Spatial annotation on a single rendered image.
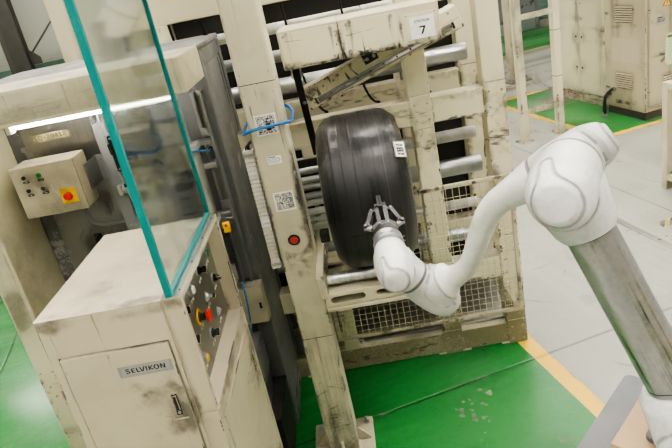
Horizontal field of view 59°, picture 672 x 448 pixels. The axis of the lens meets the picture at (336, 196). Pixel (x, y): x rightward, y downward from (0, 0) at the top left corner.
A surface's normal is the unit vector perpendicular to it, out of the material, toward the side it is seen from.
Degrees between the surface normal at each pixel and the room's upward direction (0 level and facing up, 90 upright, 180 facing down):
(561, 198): 83
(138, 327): 90
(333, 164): 51
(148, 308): 90
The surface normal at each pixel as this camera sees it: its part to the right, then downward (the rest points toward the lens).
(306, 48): 0.02, 0.36
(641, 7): -0.94, 0.27
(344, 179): -0.07, -0.11
